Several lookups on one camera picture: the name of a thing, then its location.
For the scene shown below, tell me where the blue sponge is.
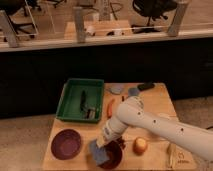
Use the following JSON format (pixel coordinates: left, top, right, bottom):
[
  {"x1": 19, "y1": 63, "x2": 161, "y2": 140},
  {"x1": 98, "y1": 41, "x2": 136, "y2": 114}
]
[{"x1": 89, "y1": 140, "x2": 109, "y2": 165}]

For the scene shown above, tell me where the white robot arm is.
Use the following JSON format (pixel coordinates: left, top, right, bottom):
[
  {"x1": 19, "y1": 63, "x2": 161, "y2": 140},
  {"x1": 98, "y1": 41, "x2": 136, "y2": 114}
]
[{"x1": 96, "y1": 96, "x2": 213, "y2": 161}]

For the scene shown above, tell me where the red bowl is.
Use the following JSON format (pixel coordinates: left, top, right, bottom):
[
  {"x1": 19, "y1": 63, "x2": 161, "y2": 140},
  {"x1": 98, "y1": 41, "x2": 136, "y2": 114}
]
[{"x1": 100, "y1": 141, "x2": 122, "y2": 169}]

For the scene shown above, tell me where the grey round lid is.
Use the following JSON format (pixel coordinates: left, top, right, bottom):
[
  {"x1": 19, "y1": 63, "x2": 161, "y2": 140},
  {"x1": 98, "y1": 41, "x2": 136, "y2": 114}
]
[{"x1": 110, "y1": 84, "x2": 124, "y2": 95}]

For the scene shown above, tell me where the orange carrot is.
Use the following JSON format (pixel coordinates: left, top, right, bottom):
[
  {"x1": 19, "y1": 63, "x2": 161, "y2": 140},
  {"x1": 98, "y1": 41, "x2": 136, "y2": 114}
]
[{"x1": 107, "y1": 99, "x2": 115, "y2": 118}]

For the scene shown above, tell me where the dark utensil in tray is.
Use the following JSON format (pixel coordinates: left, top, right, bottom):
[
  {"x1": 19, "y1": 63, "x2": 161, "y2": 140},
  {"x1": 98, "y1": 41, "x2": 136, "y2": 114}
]
[{"x1": 80, "y1": 90, "x2": 96, "y2": 119}]

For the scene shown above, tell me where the black remote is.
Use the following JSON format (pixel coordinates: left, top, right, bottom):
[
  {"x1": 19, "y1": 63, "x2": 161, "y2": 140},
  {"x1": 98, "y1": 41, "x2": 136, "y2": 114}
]
[{"x1": 137, "y1": 83, "x2": 155, "y2": 91}]

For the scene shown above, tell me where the green plastic tray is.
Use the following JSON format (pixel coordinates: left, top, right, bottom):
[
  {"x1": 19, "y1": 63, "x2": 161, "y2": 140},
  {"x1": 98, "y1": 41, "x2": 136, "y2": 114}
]
[{"x1": 56, "y1": 78, "x2": 104, "y2": 123}]

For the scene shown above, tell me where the dark grape bunch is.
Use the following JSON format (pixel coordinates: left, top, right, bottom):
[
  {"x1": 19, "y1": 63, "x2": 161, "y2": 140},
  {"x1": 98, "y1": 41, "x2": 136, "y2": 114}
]
[{"x1": 116, "y1": 137, "x2": 126, "y2": 149}]

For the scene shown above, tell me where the black office chair right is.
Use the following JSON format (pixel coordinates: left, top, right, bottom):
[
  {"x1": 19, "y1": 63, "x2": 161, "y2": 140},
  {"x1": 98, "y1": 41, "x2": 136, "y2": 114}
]
[{"x1": 132, "y1": 0, "x2": 177, "y2": 25}]

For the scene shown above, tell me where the black office chair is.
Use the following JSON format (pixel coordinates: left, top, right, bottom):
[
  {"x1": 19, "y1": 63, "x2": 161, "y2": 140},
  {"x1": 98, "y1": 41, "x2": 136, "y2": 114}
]
[
  {"x1": 132, "y1": 0, "x2": 177, "y2": 25},
  {"x1": 0, "y1": 0, "x2": 34, "y2": 38}
]

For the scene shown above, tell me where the black office chair left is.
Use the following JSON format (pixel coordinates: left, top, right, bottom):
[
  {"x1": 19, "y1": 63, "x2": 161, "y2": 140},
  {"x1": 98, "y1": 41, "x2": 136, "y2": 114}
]
[{"x1": 0, "y1": 0, "x2": 34, "y2": 38}]

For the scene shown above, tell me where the grey post centre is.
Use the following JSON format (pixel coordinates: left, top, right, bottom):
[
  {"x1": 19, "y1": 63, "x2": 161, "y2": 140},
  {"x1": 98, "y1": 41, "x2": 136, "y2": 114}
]
[{"x1": 73, "y1": 6, "x2": 86, "y2": 43}]

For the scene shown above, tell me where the grey post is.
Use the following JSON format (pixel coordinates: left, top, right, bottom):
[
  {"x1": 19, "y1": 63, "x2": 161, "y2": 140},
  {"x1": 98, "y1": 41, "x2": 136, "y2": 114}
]
[
  {"x1": 167, "y1": 0, "x2": 189, "y2": 37},
  {"x1": 0, "y1": 10, "x2": 19, "y2": 48},
  {"x1": 73, "y1": 6, "x2": 86, "y2": 43}
]

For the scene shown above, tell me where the grey post right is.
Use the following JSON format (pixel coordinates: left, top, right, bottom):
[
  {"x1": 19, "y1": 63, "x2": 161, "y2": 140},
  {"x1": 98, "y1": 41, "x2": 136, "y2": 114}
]
[{"x1": 167, "y1": 0, "x2": 189, "y2": 37}]

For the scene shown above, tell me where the grey post left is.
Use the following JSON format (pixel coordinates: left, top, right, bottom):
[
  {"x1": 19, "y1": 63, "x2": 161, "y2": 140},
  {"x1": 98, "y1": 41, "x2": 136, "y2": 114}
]
[{"x1": 0, "y1": 10, "x2": 19, "y2": 48}]

